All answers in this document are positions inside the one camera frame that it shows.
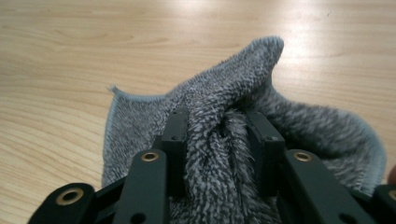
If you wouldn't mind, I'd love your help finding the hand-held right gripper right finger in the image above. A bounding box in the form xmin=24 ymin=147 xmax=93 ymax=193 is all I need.
xmin=245 ymin=111 xmax=287 ymax=198

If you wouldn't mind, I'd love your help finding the grey fluffy cloth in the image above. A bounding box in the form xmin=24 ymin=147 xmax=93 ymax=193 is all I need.
xmin=101 ymin=35 xmax=388 ymax=224

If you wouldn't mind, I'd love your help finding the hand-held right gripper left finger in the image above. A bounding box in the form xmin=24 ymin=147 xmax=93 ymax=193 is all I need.
xmin=160 ymin=108 xmax=190 ymax=198

